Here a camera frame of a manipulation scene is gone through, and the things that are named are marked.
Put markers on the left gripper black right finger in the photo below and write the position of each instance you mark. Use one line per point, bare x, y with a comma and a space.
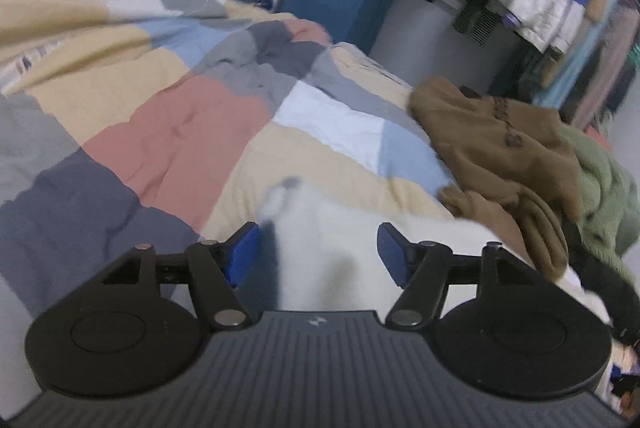
421, 270

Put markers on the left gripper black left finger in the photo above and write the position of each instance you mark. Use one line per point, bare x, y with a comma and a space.
215, 271

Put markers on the white blue striped fleece sweater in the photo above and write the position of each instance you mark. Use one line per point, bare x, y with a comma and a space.
504, 327

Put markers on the brown hoodie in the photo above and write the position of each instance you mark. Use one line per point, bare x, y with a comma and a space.
514, 171

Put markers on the colourful patchwork quilt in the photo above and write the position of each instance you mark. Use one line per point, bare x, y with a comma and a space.
166, 122

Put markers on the green fleece garment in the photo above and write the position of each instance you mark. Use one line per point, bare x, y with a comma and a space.
609, 221

